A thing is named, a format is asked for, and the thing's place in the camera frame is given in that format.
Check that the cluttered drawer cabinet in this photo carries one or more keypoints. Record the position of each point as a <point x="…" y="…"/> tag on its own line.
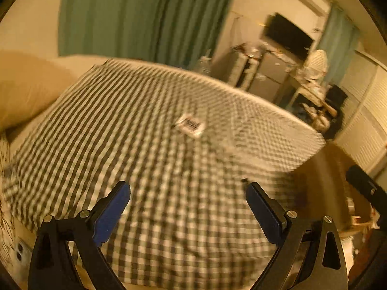
<point x="269" y="75"/>

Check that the cream patterned cloth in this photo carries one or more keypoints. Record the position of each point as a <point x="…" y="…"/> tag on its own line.
<point x="6" y="187"/>

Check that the beige pillow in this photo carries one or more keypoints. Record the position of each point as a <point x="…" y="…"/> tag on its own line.
<point x="27" y="87"/>

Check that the wide green curtain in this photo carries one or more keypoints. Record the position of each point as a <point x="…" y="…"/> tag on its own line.
<point x="136" y="15"/>

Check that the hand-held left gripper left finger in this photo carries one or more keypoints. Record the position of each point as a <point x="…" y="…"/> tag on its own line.
<point x="110" y="214"/>

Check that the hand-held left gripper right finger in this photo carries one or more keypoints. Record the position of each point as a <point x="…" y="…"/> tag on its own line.
<point x="266" y="214"/>

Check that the clear bag with white label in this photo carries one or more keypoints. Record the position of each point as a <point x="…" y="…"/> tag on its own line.
<point x="190" y="125"/>

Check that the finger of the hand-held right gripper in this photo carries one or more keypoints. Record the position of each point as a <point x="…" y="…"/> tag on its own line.
<point x="364" y="184"/>

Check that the clear plastic floor bag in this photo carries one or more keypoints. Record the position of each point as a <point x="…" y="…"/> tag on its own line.
<point x="204" y="65"/>

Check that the cardboard box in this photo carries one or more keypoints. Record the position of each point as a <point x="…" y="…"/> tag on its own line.
<point x="326" y="181"/>

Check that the white vanity table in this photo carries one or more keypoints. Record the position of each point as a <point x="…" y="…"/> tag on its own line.
<point x="302" y="92"/>

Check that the narrow green curtain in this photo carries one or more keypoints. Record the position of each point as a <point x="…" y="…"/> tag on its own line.
<point x="338" y="36"/>

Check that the white louvred closet doors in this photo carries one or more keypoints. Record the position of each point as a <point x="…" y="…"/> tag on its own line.
<point x="369" y="111"/>

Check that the white suitcase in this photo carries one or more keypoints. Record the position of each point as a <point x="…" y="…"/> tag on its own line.
<point x="242" y="72"/>

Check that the black garment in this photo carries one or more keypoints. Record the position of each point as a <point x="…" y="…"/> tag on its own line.
<point x="337" y="96"/>

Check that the plastic bag on suitcase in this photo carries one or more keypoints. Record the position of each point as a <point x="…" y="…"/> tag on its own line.
<point x="251" y="49"/>

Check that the green checked blanket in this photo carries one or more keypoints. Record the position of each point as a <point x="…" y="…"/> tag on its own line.
<point x="121" y="127"/>

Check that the wooden chair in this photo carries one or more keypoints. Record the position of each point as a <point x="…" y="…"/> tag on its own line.
<point x="329" y="107"/>

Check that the black wall television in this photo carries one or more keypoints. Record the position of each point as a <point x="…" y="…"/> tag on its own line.
<point x="287" y="34"/>

